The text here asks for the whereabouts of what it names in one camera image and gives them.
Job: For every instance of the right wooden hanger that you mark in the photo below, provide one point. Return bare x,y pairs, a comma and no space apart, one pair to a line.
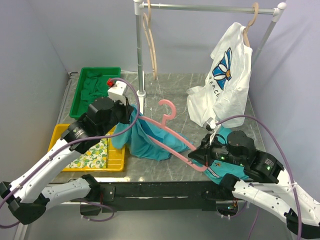
250,23

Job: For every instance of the teal folded shorts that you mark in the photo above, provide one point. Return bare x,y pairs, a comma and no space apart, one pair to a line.
218,169

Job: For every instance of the metal clothes rack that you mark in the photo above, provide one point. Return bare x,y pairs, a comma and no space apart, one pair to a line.
140,5

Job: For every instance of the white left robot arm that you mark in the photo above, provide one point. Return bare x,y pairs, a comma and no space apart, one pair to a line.
29,196

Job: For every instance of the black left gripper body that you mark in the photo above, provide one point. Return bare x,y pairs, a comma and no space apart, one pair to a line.
120,114

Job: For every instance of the yellow plastic tray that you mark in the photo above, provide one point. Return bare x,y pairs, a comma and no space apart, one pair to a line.
115,161

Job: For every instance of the lemon print cloth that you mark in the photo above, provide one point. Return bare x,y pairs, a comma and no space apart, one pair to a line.
95,158

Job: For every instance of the left wooden hanger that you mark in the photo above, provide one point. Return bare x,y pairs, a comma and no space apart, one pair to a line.
146,23

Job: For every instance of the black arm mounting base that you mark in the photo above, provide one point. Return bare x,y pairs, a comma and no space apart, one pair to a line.
168,195

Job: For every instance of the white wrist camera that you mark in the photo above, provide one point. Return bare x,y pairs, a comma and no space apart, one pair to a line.
117,90
211,125

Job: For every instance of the dark green cloth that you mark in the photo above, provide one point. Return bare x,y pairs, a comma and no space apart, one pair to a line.
94,86

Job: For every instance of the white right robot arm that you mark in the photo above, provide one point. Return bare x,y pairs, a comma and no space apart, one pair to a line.
289,202

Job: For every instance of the white daisy print t shirt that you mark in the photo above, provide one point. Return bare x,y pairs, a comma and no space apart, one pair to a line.
225,92

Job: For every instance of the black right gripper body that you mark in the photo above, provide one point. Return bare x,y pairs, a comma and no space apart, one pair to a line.
212,149

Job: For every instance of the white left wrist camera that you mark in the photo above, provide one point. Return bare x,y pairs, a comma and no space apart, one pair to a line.
117,90

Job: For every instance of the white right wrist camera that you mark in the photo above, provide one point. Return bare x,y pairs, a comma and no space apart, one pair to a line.
211,125

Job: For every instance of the green plastic tray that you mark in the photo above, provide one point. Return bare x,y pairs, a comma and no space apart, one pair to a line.
78,107

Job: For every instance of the wooden hanger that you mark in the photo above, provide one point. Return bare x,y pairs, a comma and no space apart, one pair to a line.
146,23
250,23

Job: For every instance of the light blue t shirt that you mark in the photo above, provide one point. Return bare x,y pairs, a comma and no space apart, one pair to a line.
141,146

